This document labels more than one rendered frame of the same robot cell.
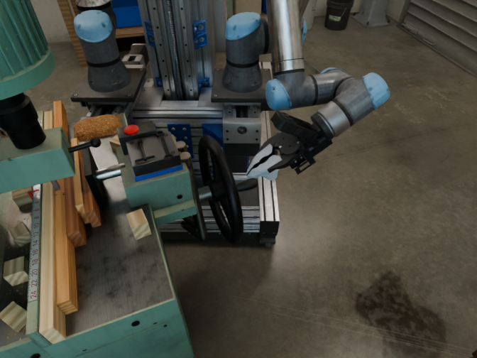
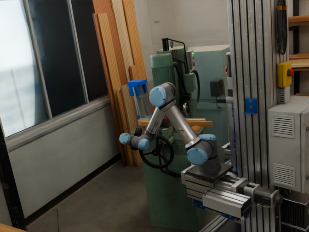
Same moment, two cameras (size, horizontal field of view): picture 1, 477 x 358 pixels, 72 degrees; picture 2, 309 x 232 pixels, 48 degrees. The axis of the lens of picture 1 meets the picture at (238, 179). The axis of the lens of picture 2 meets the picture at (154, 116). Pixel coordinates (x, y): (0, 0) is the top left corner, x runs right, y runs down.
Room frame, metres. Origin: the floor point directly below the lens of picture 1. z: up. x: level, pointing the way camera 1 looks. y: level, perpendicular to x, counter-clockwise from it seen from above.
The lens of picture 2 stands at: (2.39, -1.71, 1.82)
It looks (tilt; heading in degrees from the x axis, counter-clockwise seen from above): 16 degrees down; 135
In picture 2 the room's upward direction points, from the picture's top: 7 degrees counter-clockwise
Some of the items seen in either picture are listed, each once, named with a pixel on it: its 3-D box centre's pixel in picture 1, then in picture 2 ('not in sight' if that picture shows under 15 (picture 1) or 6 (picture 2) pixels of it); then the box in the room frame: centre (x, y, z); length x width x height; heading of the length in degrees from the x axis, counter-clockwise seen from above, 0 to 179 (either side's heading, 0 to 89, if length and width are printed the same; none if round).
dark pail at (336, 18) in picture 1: (338, 13); not in sight; (3.86, -1.10, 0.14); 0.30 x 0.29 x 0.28; 15
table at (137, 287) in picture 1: (121, 197); (166, 133); (0.51, 0.27, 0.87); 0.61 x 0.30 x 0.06; 22
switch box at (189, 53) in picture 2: not in sight; (189, 60); (0.47, 0.72, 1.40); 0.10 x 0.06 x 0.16; 112
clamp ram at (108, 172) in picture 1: (108, 172); not in sight; (0.50, 0.28, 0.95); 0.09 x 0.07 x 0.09; 22
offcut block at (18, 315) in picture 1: (15, 316); not in sight; (0.25, 0.42, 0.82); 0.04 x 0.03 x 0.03; 61
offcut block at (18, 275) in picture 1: (18, 270); not in sight; (0.35, 0.46, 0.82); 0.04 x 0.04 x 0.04; 23
